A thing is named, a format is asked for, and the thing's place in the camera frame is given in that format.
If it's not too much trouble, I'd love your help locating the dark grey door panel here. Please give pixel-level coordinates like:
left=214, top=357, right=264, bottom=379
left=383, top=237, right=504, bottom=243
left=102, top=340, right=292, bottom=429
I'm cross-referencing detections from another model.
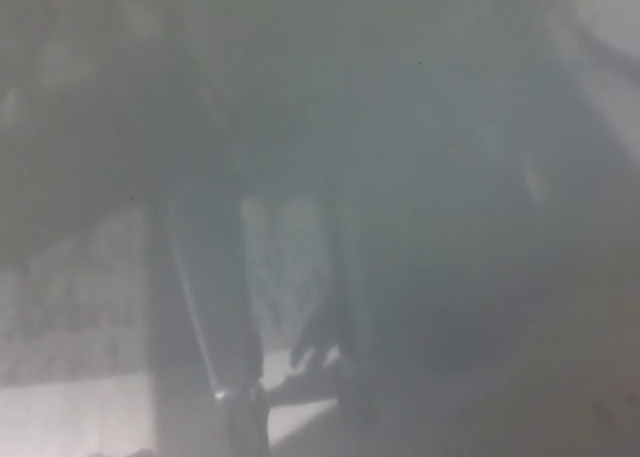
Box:
left=0, top=0, right=640, bottom=457

